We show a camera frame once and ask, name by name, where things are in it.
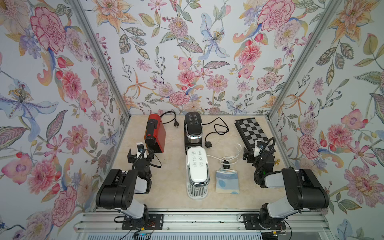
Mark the red coffee machine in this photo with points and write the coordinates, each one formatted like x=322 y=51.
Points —
x=155 y=134

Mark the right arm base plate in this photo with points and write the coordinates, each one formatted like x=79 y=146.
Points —
x=256 y=222

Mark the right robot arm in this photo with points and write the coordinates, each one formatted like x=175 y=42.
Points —
x=302 y=188

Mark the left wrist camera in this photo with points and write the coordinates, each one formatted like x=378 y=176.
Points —
x=140 y=149

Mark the white coffee machine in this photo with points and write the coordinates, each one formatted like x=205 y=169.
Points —
x=198 y=174

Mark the blue striped cloth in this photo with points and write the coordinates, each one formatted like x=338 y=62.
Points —
x=227 y=182

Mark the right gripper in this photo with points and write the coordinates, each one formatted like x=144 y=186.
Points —
x=252 y=155

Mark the black coffee machine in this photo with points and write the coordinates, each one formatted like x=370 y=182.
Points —
x=193 y=130

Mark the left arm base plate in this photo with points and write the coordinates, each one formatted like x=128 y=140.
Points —
x=147 y=222

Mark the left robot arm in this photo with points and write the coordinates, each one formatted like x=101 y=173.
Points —
x=118 y=189

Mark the black white chessboard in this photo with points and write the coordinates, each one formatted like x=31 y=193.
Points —
x=251 y=131

